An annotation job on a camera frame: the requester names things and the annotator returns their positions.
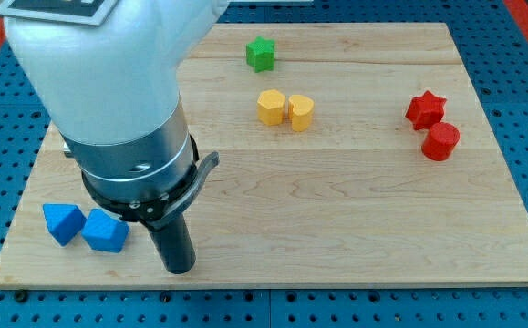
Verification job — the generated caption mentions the blue cube block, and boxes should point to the blue cube block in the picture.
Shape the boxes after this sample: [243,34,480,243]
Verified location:
[81,209,129,253]

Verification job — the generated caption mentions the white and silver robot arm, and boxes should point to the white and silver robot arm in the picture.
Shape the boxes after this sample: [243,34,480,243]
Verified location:
[0,0,228,203]

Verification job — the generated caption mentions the yellow hexagon block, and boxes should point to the yellow hexagon block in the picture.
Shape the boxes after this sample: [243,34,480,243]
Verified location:
[257,89,285,126]

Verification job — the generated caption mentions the yellow heart block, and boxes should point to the yellow heart block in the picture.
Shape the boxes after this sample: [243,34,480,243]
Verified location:
[288,95,315,132]

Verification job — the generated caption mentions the light wooden board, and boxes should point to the light wooden board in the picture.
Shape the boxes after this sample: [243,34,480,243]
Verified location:
[0,23,528,291]

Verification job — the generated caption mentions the green star block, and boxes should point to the green star block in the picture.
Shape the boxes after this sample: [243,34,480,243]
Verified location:
[245,36,275,73]

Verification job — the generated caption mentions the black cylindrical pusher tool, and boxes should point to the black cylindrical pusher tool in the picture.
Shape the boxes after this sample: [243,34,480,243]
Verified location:
[81,137,219,274]

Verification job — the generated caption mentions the red star block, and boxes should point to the red star block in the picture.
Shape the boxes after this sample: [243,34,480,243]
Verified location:
[405,90,447,130]

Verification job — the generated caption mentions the red cylinder block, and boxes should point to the red cylinder block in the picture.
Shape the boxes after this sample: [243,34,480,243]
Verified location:
[421,122,461,161]

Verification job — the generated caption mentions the blue triangular prism block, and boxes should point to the blue triangular prism block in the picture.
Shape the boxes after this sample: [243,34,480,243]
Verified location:
[42,203,86,246]

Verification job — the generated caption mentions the black and white marker tag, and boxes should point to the black and white marker tag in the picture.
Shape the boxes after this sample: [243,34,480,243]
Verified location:
[0,0,118,26]

